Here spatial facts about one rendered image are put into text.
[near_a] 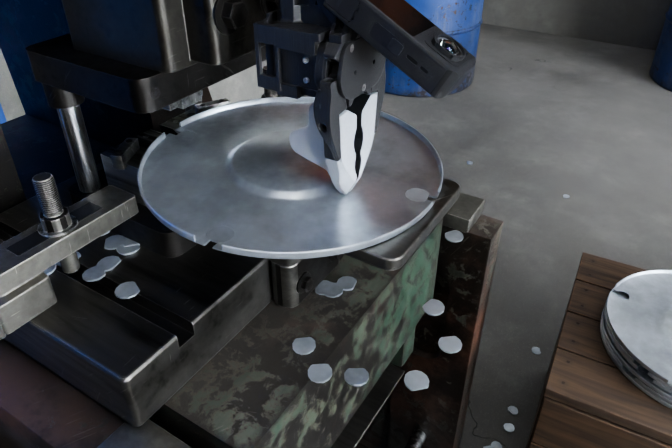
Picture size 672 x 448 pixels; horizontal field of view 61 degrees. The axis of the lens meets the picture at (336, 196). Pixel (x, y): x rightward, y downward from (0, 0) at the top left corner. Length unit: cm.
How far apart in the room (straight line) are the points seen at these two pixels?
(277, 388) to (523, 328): 109
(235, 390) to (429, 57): 33
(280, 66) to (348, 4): 8
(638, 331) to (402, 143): 57
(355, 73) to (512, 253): 138
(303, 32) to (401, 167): 19
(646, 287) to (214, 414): 81
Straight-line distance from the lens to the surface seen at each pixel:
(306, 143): 49
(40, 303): 56
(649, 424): 98
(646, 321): 106
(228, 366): 56
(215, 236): 47
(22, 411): 62
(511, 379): 143
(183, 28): 51
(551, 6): 387
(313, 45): 44
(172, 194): 53
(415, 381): 54
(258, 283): 57
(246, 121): 64
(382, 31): 41
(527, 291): 166
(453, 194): 53
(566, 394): 97
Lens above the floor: 106
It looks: 33 degrees down
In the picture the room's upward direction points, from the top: straight up
